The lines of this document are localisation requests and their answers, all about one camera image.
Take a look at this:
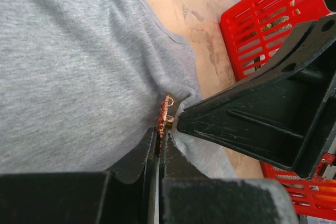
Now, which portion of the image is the grey sleeveless shirt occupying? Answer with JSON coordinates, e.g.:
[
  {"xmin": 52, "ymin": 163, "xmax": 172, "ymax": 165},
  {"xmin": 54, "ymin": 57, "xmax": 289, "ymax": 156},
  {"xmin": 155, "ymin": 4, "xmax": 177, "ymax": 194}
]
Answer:
[{"xmin": 0, "ymin": 0, "xmax": 238, "ymax": 179}]

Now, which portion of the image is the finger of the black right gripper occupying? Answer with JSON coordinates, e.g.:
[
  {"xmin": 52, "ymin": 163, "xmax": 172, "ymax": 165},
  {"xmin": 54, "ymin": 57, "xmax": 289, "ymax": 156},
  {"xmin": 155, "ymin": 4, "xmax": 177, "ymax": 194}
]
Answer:
[{"xmin": 177, "ymin": 15, "xmax": 335, "ymax": 179}]

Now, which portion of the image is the orange maple leaf brooch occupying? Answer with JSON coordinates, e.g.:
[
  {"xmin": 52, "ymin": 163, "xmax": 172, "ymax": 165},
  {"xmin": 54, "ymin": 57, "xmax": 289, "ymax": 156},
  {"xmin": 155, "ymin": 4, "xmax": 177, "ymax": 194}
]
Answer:
[{"xmin": 157, "ymin": 93, "xmax": 174, "ymax": 140}]

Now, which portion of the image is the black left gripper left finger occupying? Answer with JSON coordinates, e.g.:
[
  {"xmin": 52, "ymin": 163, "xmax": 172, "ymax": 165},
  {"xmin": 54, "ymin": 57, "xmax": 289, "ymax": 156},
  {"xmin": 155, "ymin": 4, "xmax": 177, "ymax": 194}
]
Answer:
[{"xmin": 1, "ymin": 128, "xmax": 157, "ymax": 223}]

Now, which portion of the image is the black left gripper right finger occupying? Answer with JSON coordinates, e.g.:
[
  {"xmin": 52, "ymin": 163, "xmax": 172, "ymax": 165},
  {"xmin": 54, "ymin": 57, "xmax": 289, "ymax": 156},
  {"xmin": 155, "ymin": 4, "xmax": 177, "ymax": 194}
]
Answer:
[{"xmin": 159, "ymin": 132, "xmax": 299, "ymax": 223}]

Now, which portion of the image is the red plastic basket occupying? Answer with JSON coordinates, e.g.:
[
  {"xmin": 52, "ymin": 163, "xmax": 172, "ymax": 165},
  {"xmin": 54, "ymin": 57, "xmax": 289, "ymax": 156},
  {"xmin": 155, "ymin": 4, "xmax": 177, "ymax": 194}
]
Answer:
[{"xmin": 219, "ymin": 0, "xmax": 335, "ymax": 220}]

